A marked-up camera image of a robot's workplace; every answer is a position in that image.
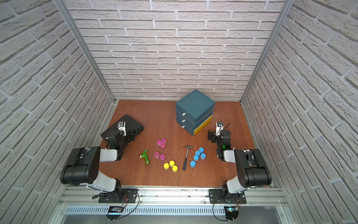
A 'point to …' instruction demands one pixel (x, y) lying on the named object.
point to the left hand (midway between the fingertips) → (126, 127)
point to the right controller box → (231, 213)
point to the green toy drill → (144, 155)
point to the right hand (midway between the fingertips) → (218, 129)
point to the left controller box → (114, 212)
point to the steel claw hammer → (184, 162)
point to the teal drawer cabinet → (194, 111)
